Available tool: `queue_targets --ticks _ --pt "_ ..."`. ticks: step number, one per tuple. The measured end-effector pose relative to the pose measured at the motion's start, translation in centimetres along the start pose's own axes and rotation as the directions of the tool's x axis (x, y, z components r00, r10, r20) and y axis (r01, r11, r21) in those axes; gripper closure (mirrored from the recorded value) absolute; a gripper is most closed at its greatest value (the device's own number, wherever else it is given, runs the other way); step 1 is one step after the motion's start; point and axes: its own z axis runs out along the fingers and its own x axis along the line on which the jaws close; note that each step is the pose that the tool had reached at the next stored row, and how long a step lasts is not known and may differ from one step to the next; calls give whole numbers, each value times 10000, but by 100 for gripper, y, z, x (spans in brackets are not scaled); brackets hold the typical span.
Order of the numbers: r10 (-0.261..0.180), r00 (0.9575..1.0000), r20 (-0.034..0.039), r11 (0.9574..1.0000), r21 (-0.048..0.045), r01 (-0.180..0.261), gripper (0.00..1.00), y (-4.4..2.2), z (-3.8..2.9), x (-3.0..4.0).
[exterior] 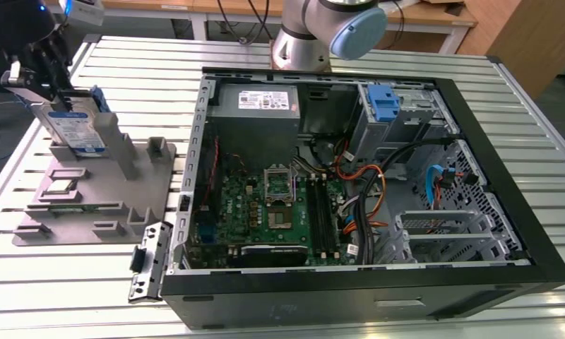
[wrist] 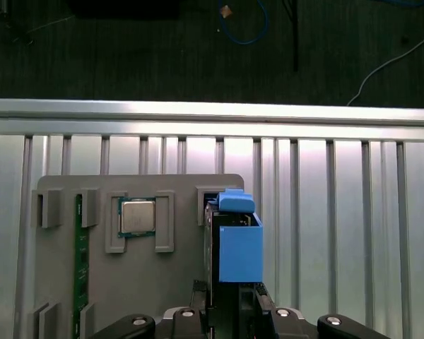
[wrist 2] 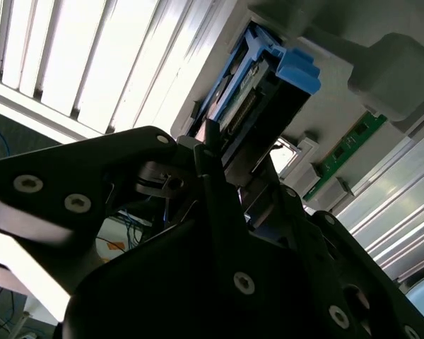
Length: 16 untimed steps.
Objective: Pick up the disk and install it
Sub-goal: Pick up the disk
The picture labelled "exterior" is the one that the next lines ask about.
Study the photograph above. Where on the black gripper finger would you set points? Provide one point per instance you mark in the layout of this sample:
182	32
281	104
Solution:
32	79
58	63

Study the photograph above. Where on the black open PC case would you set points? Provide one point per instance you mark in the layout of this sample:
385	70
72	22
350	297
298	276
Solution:
310	296

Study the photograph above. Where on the grey power supply unit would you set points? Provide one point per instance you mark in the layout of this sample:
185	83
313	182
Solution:
254	134

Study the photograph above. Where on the blue plastic drive latch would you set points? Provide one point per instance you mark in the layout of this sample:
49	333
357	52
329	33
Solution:
382	102

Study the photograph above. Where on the green RAM stick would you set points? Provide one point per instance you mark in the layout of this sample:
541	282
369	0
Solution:
74	208

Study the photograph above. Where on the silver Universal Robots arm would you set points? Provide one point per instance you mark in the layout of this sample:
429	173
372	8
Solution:
296	42

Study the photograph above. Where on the grey metal disk bay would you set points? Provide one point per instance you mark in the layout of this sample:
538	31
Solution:
442	237

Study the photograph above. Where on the black graphics card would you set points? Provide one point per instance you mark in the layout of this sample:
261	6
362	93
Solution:
273	256

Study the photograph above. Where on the wooden cabinet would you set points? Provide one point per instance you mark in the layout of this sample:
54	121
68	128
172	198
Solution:
537	35

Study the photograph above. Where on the black RAM slot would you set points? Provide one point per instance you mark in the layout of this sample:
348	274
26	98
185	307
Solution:
316	215

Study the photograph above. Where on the green motherboard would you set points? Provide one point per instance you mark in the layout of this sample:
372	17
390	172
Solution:
234	212

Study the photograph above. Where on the CPU socket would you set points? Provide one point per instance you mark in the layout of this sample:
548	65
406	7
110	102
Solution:
282	218

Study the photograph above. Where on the grey parts rack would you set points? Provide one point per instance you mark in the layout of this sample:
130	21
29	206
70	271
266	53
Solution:
108	194

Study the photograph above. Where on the silver CPU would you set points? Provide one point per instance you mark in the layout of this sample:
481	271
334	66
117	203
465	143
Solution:
61	186

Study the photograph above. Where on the hard disk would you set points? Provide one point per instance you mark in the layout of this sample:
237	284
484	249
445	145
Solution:
72	130

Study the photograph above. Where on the thin metal locking lever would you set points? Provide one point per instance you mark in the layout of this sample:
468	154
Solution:
293	190

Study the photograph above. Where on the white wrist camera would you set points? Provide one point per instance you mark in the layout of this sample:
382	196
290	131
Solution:
86	14

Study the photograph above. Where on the grey hinged slot bracket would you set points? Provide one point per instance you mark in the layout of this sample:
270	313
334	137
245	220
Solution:
152	261

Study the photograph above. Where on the white framed wooden desk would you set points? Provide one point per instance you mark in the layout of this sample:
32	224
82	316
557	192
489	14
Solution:
452	14
169	7

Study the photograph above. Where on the silver optical drive cage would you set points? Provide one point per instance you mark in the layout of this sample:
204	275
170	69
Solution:
405	134

